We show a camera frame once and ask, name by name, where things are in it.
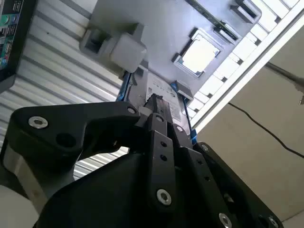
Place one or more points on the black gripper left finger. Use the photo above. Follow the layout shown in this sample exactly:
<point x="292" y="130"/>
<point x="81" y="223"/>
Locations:
<point x="59" y="123"/>

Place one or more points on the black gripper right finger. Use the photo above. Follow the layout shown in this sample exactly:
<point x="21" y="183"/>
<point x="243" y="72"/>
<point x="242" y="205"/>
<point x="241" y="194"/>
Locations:
<point x="213" y="180"/>

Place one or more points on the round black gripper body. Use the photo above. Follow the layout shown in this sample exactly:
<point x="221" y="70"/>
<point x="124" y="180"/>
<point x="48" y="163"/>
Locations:
<point x="107" y="202"/>

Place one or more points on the hard disk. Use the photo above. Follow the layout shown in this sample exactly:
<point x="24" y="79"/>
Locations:
<point x="161" y="85"/>

